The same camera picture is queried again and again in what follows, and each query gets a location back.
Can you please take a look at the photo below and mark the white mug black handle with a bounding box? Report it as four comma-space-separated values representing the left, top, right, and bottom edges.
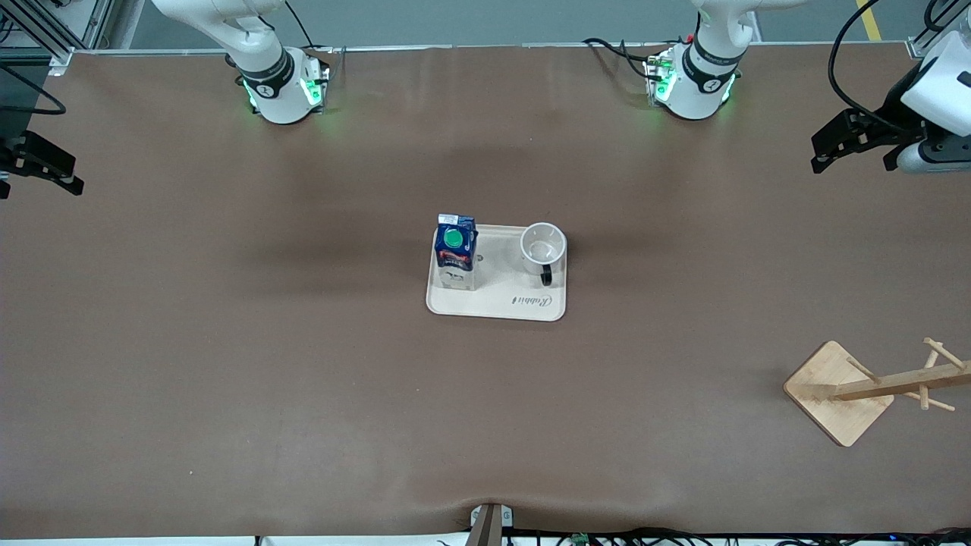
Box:
520, 221, 567, 287

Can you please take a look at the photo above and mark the blue milk carton green cap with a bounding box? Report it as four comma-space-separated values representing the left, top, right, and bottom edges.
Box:
433, 213, 479, 292

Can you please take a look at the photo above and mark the wooden cup rack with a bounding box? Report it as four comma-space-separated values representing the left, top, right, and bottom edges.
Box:
783, 337, 971, 447

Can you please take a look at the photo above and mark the cream plastic tray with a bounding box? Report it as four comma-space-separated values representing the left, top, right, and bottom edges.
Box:
426, 223, 568, 322

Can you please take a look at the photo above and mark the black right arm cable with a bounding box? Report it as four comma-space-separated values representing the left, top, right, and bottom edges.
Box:
0, 67, 68, 116

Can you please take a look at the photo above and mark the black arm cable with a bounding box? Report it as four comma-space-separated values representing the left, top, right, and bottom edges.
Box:
0, 67, 68, 116
828, 0, 922, 137

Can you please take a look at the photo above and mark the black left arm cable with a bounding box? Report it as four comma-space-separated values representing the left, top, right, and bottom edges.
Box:
828, 0, 922, 137

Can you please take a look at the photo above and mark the aluminium frame profile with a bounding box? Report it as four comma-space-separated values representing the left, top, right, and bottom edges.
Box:
0, 0, 115, 77
907, 0, 971, 60

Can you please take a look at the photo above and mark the black base power cable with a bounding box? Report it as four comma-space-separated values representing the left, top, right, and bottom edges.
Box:
583, 38, 662, 80
284, 0, 336, 55

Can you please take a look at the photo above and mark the black cable bundle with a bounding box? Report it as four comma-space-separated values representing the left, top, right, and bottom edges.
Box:
436, 527, 971, 546

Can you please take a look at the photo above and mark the front camera mount post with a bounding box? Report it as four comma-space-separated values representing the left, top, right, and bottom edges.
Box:
469, 503, 514, 546

